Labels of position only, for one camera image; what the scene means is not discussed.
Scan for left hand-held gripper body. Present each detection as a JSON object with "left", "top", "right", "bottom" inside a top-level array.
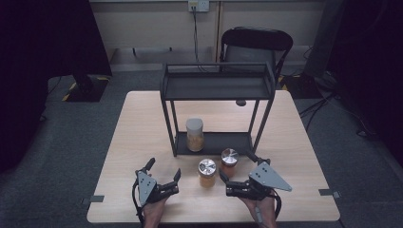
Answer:
[{"left": 135, "top": 170, "right": 180, "bottom": 207}]

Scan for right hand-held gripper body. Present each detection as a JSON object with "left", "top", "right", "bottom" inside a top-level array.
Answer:
[{"left": 225, "top": 161, "right": 293, "bottom": 201}]

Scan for small jar with silver lid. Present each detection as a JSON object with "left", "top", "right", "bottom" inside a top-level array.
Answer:
[{"left": 198, "top": 158, "right": 218, "bottom": 188}]

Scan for dark orange jar silver lid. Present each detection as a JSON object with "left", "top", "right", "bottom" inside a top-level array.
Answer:
[{"left": 220, "top": 147, "right": 240, "bottom": 179}]

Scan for tall jar with white lid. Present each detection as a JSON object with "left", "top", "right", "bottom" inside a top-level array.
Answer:
[{"left": 185, "top": 118, "right": 205, "bottom": 152}]

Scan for black metal shelf rack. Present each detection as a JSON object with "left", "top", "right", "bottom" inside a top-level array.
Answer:
[{"left": 160, "top": 61, "right": 278, "bottom": 159}]

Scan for person's left hand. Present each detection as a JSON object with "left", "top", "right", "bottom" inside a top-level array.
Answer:
[{"left": 142, "top": 199, "right": 168, "bottom": 228}]

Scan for person's right hand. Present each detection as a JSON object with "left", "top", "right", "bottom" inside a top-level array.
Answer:
[{"left": 239, "top": 191, "right": 278, "bottom": 228}]

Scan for grey tape strip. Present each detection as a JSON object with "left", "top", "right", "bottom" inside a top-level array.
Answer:
[
  {"left": 80, "top": 195, "right": 106, "bottom": 205},
  {"left": 317, "top": 188, "right": 342, "bottom": 200}
]

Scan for black floor plate yellow tape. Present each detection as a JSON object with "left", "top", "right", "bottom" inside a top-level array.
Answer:
[{"left": 278, "top": 74, "right": 324, "bottom": 99}]

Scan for black stand base yellow tape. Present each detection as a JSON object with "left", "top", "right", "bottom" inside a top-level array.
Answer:
[{"left": 61, "top": 74, "right": 112, "bottom": 103}]

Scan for black folding chair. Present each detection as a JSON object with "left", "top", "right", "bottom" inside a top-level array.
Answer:
[{"left": 220, "top": 27, "right": 294, "bottom": 84}]

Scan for grey upright panel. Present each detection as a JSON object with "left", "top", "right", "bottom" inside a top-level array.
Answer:
[{"left": 303, "top": 0, "right": 346, "bottom": 79}]

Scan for dark curtain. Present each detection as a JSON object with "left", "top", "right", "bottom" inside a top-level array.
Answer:
[
  {"left": 326, "top": 0, "right": 403, "bottom": 165},
  {"left": 0, "top": 0, "right": 112, "bottom": 174}
]

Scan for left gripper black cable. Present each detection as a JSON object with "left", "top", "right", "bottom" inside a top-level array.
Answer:
[{"left": 131, "top": 181, "right": 145, "bottom": 228}]

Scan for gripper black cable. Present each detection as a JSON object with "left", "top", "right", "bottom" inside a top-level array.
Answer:
[
  {"left": 131, "top": 181, "right": 145, "bottom": 228},
  {"left": 271, "top": 191, "right": 283, "bottom": 220}
]

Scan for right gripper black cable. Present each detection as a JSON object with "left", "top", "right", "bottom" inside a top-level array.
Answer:
[{"left": 271, "top": 191, "right": 283, "bottom": 220}]

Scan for black floor cables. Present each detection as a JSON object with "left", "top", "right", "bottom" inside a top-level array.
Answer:
[{"left": 298, "top": 91, "right": 369, "bottom": 137}]

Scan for black wall outlet cable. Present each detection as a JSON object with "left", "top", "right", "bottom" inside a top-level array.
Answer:
[{"left": 191, "top": 5, "right": 210, "bottom": 72}]

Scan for white wall power outlet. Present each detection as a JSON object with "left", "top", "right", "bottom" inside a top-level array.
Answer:
[{"left": 187, "top": 0, "right": 210, "bottom": 13}]

